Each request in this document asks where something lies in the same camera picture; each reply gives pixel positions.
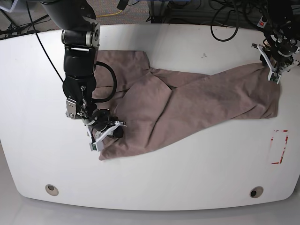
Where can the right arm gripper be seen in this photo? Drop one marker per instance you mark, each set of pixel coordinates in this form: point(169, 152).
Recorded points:
point(102, 124)

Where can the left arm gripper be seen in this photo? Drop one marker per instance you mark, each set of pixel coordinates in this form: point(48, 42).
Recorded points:
point(277, 53)

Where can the mauve T-shirt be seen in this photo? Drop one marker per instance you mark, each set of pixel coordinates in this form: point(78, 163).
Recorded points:
point(161, 107)

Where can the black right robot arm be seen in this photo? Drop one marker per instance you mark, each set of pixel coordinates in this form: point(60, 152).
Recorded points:
point(80, 36)

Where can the red tape rectangle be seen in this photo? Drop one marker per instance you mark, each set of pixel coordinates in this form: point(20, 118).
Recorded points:
point(278, 145)

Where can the left table grommet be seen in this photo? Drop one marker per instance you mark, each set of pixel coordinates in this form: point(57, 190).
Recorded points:
point(51, 190)

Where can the table grommet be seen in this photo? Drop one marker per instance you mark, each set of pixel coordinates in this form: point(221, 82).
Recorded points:
point(51, 190)
point(256, 192)

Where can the right table grommet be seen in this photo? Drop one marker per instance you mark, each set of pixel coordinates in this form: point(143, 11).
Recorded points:
point(256, 192)

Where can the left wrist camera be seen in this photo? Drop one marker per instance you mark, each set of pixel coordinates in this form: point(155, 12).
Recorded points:
point(274, 77)

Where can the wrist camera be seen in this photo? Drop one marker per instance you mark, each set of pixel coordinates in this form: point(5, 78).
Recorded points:
point(96, 146)
point(274, 77)

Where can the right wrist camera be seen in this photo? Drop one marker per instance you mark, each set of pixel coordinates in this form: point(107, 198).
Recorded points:
point(96, 146)

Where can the power strip red switch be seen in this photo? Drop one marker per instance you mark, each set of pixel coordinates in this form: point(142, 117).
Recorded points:
point(262, 22)

